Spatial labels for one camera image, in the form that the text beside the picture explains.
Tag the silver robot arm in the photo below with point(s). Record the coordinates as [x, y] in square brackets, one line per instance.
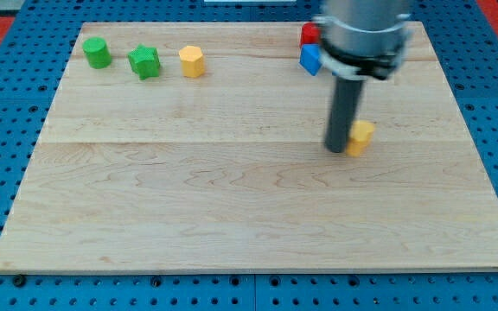
[359, 39]

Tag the red block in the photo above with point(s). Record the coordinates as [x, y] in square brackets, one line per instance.
[310, 34]

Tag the wooden board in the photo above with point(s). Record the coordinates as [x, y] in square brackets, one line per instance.
[226, 173]

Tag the blue block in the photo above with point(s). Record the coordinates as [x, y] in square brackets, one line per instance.
[310, 58]

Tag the yellow hexagon block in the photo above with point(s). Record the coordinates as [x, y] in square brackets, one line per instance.
[192, 61]

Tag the yellow heart block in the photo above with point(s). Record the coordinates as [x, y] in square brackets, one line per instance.
[360, 136]

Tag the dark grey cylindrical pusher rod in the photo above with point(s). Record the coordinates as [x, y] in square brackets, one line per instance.
[343, 109]

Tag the green star block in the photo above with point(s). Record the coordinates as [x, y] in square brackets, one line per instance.
[144, 62]

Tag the green cylinder block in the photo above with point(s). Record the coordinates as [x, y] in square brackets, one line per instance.
[96, 51]

